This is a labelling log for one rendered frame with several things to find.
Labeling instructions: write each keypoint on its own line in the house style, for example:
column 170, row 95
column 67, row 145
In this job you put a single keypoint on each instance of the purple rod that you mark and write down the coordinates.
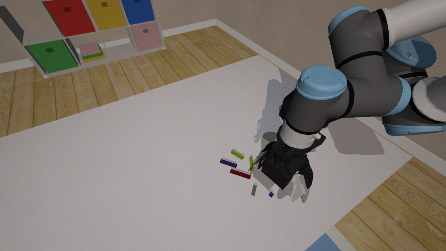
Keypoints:
column 228, row 163

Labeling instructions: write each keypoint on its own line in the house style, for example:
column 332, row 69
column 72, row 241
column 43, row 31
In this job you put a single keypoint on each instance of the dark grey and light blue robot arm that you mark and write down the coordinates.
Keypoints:
column 380, row 61

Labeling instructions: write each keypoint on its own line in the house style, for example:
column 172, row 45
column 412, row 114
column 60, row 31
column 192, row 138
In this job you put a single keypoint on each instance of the dark red rod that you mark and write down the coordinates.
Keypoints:
column 240, row 174

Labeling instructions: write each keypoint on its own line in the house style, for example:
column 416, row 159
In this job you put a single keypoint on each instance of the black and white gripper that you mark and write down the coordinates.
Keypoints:
column 281, row 163

